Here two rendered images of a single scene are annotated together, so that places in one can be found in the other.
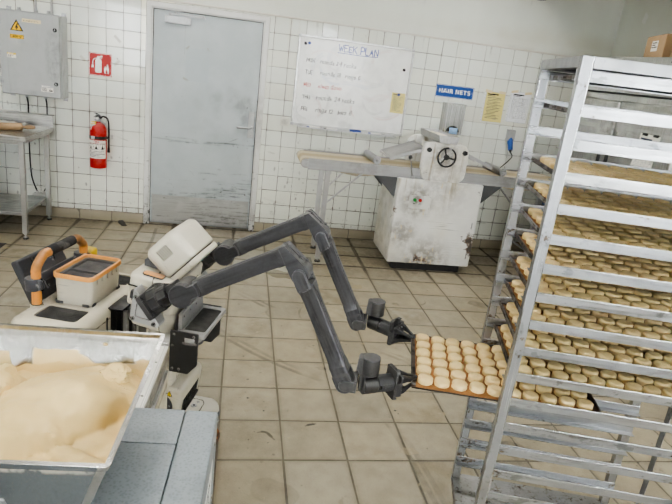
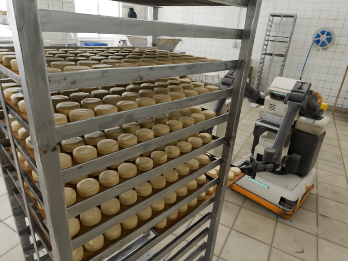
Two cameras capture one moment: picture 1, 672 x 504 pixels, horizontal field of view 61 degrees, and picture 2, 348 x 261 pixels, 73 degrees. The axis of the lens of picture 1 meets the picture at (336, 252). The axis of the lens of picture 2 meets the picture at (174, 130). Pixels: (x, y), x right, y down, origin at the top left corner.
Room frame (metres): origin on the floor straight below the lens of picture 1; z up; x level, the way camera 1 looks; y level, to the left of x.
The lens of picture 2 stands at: (2.36, -1.36, 1.41)
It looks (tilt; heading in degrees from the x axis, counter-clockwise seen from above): 23 degrees down; 128
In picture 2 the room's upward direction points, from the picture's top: 4 degrees clockwise
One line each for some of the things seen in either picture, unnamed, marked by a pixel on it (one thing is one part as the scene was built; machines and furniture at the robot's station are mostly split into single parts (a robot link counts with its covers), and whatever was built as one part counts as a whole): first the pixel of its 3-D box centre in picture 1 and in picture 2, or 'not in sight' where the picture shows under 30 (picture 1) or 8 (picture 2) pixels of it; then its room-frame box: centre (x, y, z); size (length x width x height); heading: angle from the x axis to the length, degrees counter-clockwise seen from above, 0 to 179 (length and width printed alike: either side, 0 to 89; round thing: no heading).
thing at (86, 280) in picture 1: (88, 279); not in sight; (1.93, 0.88, 0.87); 0.23 x 0.15 x 0.11; 175
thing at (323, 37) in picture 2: not in sight; (317, 55); (1.36, 4.56, 1.10); 0.41 x 0.17 x 1.10; 11
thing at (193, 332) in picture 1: (194, 329); (273, 129); (1.90, 0.48, 0.74); 0.28 x 0.16 x 0.22; 175
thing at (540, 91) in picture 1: (495, 295); (226, 159); (2.03, -0.62, 0.97); 0.03 x 0.03 x 1.70; 85
